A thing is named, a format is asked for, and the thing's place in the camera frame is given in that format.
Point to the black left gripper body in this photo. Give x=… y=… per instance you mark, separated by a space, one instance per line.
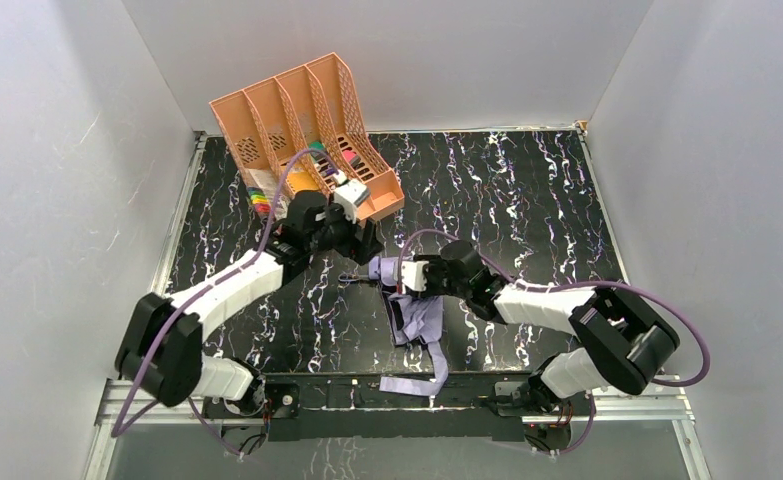
x=362 y=237

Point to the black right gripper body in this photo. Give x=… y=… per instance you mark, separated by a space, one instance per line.
x=394 y=273

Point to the lavender folding umbrella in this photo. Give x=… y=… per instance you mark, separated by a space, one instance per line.
x=412 y=320

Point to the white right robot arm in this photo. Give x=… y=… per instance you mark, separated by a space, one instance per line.
x=622 y=341

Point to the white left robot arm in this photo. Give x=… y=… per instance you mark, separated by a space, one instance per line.
x=162 y=349

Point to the yellow sticky note pad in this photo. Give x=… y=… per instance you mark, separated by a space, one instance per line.
x=301 y=181

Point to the colourful marker pen pack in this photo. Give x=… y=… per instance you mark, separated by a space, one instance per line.
x=261 y=202

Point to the orange plastic desk organizer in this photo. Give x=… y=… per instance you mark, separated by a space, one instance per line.
x=269 y=125

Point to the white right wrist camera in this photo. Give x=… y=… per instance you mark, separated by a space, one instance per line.
x=412 y=277

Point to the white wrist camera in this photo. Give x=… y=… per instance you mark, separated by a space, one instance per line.
x=412 y=277
x=350 y=194

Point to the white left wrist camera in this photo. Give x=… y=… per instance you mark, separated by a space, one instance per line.
x=350 y=194

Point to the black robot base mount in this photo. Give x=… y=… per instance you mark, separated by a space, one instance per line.
x=498 y=406

